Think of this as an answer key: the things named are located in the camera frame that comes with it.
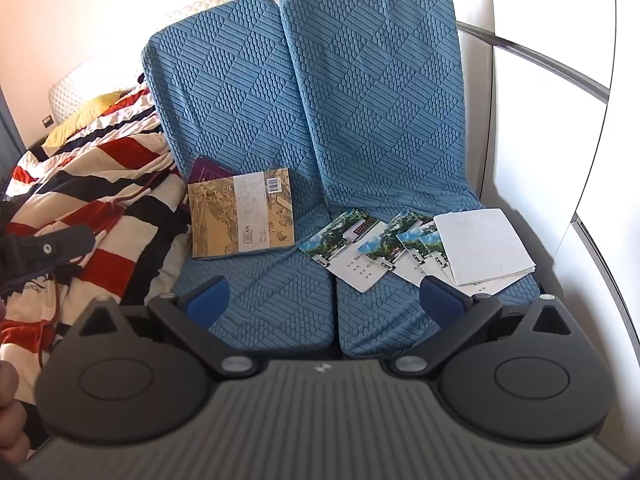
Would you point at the wall socket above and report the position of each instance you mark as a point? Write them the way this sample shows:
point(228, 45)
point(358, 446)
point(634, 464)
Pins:
point(48, 121)

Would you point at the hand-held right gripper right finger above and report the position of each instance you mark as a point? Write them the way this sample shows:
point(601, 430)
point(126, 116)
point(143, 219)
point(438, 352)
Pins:
point(440, 302)

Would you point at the purple book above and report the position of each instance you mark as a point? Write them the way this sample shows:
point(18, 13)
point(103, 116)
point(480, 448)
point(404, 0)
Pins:
point(207, 170)

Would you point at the yellow pillow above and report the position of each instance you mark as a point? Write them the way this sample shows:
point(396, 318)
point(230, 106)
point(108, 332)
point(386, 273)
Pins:
point(80, 120)

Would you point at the blue textured folding sofa chair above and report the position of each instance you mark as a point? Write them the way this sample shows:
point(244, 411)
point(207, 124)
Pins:
point(380, 85)

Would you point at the person's left hand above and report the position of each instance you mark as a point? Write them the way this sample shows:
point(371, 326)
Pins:
point(12, 425)

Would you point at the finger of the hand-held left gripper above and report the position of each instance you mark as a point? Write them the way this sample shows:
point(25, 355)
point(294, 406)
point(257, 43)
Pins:
point(47, 248)

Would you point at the plain white notebook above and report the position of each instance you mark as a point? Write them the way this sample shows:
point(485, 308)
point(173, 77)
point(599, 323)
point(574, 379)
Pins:
point(480, 245)

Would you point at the dark metal bar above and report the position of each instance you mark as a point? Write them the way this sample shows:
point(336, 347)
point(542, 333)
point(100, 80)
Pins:
point(550, 66)

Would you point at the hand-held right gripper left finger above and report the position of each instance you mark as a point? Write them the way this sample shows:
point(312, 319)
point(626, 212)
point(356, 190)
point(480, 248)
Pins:
point(210, 300)

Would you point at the brown painting cover book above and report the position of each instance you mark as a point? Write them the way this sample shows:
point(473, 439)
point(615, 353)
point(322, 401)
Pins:
point(235, 220)

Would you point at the grey metal bar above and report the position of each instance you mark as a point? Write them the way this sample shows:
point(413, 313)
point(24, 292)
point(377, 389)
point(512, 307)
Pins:
point(595, 260)

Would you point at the red black cream striped blanket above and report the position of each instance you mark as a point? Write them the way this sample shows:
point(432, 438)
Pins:
point(100, 160)

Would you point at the white quilted headboard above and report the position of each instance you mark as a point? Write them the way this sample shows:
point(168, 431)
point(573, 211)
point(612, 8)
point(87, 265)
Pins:
point(75, 85)

